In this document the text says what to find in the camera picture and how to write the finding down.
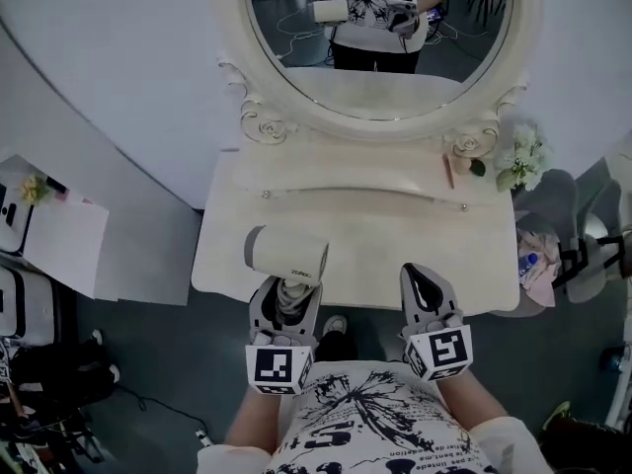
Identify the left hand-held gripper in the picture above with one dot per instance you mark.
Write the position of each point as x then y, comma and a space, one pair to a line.
276, 366

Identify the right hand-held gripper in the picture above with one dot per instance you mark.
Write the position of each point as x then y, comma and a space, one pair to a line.
444, 351

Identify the white hair dryer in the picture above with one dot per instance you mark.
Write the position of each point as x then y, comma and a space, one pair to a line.
289, 255

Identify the person's right forearm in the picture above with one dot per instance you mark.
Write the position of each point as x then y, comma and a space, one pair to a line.
469, 398

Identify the person's left forearm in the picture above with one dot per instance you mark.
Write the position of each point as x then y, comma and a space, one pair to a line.
257, 422

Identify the person's white shoe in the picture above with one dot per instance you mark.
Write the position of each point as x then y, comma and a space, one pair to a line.
335, 324

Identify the person's black trouser leg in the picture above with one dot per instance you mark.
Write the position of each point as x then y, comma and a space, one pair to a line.
337, 347

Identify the white dressing table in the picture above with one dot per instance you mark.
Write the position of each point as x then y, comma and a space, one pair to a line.
375, 245

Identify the blue capped water bottle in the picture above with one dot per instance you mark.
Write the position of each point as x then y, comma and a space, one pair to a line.
527, 263

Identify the pink cloth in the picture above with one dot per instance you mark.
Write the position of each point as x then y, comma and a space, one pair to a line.
540, 279

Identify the white printed t-shirt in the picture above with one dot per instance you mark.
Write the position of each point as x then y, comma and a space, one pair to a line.
375, 427

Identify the white power strip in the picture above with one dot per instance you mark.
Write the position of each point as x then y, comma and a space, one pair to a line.
203, 437

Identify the white flower bouquet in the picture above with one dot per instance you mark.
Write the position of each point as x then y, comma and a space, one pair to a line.
523, 158

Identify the grey chair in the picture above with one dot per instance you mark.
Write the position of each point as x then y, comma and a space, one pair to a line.
568, 200

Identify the oval white framed mirror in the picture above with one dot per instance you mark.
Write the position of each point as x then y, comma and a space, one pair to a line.
276, 97

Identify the white box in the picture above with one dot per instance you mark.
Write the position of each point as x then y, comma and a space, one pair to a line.
64, 245

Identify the black bag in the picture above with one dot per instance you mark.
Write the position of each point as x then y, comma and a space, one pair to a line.
59, 371

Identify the white hard case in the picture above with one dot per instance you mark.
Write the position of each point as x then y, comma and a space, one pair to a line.
20, 301

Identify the yellow flower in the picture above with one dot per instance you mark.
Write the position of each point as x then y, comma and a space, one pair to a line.
33, 188

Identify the black folding frame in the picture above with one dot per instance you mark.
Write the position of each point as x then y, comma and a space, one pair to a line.
587, 257

